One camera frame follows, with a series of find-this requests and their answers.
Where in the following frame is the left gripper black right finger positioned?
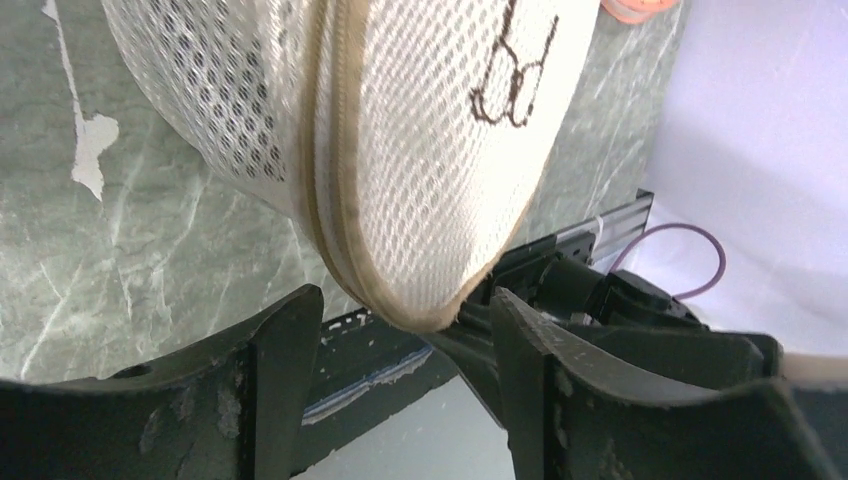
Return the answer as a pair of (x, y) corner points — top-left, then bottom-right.
(491, 289), (847, 479)

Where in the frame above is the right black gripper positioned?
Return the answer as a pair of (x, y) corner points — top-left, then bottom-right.
(423, 232), (782, 424)

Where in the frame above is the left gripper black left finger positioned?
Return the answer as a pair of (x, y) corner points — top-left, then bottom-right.
(1, 285), (323, 479)

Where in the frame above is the floral mesh laundry bag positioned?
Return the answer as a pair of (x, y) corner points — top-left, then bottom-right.
(600, 0), (679, 25)

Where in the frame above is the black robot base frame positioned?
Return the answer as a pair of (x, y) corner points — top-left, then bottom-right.
(292, 309), (457, 475)

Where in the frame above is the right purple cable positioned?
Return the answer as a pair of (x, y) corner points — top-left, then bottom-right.
(606, 222), (728, 303)

